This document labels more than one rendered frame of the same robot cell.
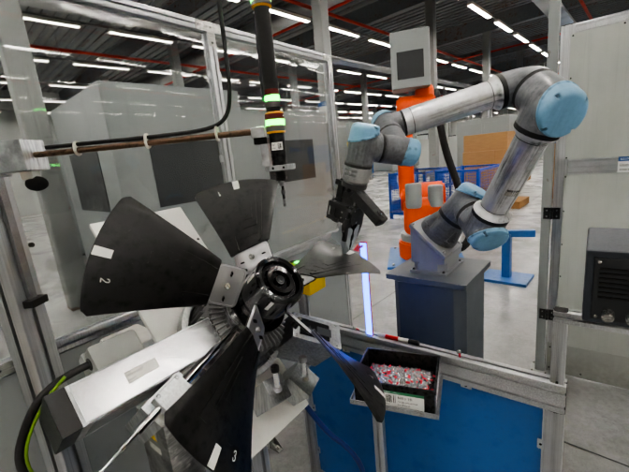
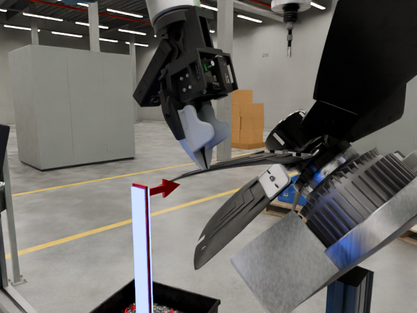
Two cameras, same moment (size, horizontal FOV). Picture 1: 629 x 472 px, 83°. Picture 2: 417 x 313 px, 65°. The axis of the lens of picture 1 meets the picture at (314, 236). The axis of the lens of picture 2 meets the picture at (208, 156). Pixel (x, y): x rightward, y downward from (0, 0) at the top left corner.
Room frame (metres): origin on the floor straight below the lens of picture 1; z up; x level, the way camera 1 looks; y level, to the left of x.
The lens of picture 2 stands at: (1.47, -0.06, 1.29)
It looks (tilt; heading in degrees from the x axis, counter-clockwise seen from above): 10 degrees down; 182
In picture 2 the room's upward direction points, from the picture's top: straight up
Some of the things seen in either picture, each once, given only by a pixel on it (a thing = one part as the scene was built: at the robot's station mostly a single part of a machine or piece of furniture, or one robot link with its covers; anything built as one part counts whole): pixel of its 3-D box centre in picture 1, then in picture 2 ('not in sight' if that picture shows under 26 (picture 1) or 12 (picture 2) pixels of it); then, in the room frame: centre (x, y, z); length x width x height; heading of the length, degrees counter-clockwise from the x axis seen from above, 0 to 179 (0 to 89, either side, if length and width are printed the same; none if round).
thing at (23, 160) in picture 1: (14, 156); not in sight; (0.88, 0.69, 1.54); 0.10 x 0.07 x 0.09; 86
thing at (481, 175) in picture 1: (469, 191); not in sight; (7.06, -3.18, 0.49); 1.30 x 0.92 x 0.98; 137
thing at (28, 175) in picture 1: (36, 181); not in sight; (0.88, 0.65, 1.48); 0.05 x 0.04 x 0.05; 86
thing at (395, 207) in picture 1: (420, 192); not in sight; (7.73, -2.40, 0.49); 1.27 x 0.88 x 0.98; 137
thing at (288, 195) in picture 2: not in sight; (304, 189); (-2.31, 0.94, 0.25); 0.60 x 0.41 x 0.22; 144
